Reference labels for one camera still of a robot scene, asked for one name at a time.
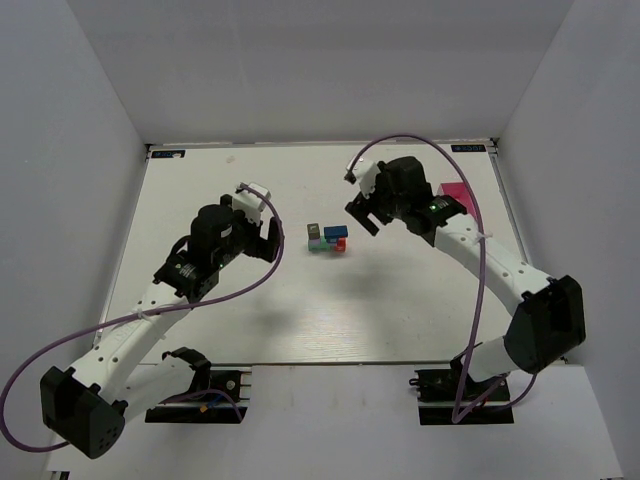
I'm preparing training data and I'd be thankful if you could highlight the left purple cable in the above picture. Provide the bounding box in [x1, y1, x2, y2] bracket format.
[0, 183, 287, 453]

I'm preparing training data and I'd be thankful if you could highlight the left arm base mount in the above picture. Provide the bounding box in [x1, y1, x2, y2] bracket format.
[144, 366, 252, 425]

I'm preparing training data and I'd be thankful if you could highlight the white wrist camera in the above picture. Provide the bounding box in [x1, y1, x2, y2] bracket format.
[344, 157, 380, 198]
[231, 183, 271, 226]

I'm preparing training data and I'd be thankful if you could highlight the red wood cube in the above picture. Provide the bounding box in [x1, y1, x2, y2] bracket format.
[334, 237, 347, 252]

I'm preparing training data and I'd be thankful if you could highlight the purple cable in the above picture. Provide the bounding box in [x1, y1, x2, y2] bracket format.
[0, 183, 287, 453]
[345, 132, 539, 425]

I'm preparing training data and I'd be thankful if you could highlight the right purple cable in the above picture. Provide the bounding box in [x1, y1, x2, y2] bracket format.
[345, 132, 539, 425]

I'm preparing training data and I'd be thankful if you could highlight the olive grey wood cube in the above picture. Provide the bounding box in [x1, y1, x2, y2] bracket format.
[307, 223, 321, 240]

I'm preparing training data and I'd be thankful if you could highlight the green arch wood block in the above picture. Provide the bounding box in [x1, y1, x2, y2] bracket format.
[308, 241, 334, 253]

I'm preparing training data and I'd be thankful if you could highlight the blue table label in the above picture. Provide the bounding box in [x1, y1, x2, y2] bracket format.
[151, 150, 186, 159]
[451, 144, 486, 153]

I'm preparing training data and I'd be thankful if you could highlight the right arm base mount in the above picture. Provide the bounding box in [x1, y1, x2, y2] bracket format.
[408, 367, 516, 427]

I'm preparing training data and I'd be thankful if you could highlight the pink plastic box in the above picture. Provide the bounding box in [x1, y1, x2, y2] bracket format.
[438, 182, 474, 212]

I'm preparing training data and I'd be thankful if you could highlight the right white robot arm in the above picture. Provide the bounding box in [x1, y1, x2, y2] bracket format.
[345, 156, 586, 401]

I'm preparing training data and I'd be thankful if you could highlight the right blue table label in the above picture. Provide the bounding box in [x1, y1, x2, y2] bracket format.
[451, 144, 486, 153]

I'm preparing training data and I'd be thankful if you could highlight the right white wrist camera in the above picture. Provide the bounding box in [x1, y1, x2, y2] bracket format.
[344, 157, 380, 198]

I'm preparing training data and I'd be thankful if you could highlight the long blue wood block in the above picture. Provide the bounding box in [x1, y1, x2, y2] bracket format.
[323, 225, 349, 241]

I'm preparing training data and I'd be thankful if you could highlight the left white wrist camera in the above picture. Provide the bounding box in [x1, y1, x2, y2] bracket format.
[231, 183, 271, 226]

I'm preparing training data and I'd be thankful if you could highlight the left blue table label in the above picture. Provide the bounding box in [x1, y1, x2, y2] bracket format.
[151, 150, 186, 159]

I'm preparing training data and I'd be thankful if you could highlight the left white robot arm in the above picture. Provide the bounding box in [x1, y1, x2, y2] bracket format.
[40, 184, 284, 459]

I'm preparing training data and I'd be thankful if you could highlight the aluminium table edge rail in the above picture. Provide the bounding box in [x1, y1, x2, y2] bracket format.
[489, 137, 534, 263]

